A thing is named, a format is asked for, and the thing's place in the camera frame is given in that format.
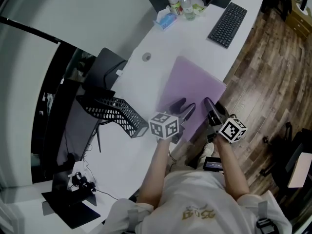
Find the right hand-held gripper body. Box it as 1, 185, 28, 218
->
206, 115, 248, 145

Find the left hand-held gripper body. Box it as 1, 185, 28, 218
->
148, 111, 187, 145

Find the black mesh file rack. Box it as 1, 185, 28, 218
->
76, 86, 149, 139

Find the person's right forearm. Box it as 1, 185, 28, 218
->
214, 137, 251, 201

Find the person's left forearm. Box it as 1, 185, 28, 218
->
137, 137, 172, 210

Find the blue tissue pack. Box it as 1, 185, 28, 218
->
153, 5, 178, 31

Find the black screen device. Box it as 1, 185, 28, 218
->
203, 156, 224, 173

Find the black chair with headrest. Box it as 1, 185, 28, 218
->
259, 122, 312, 204

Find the black monitor stand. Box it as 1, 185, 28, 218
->
96, 120, 118, 153

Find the person's white shirt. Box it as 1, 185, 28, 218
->
102, 171, 293, 234

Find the black keyboard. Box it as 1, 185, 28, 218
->
207, 2, 248, 49

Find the large curved black monitor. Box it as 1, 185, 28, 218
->
40, 78, 117, 180

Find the white power strip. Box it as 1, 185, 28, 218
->
72, 161, 85, 177

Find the clear plastic bottle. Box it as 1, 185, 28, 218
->
179, 0, 196, 21

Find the yellow label plastic bottle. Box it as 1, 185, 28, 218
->
167, 0, 184, 16

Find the wooden drawer cabinet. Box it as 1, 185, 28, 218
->
285, 0, 312, 40

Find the black power cable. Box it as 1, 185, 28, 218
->
94, 189, 137, 202

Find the grey harness strap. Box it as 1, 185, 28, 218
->
255, 200, 276, 234
127, 208, 140, 232

